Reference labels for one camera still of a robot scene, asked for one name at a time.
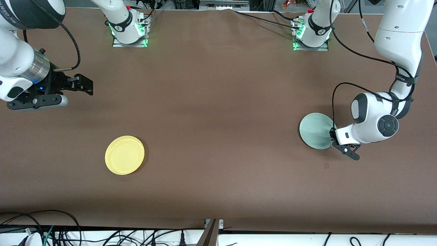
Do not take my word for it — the pale green round plate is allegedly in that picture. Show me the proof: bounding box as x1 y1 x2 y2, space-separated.
299 113 337 150

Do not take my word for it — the yellow round plate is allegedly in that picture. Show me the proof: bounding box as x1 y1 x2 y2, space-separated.
105 136 145 175

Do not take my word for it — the white lower shelf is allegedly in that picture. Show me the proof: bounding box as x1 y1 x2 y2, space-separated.
0 228 437 246

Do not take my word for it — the brown table cover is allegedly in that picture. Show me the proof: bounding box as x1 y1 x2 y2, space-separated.
0 7 437 234

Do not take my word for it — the white rounded device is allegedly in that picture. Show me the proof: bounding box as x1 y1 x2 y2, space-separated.
24 232 43 246

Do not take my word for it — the aluminium profile beam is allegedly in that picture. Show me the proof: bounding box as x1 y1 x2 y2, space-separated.
196 219 221 246

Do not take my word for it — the silver metal box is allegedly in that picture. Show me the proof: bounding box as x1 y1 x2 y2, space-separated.
199 0 250 11

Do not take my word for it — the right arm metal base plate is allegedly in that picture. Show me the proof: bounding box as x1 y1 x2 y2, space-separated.
112 15 148 48

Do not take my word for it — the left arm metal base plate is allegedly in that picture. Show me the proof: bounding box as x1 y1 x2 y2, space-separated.
293 19 329 52

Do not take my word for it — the thin grey base cable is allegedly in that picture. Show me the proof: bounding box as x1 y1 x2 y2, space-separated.
147 9 164 26

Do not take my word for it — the black looping cable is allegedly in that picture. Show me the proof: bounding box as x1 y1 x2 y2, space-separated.
0 209 82 246

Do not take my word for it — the short black table cable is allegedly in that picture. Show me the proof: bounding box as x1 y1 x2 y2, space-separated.
270 9 298 22

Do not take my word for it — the long black table cable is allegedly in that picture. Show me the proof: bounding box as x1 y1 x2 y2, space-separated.
234 10 303 30

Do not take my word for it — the green cable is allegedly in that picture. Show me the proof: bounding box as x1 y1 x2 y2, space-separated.
42 225 55 246

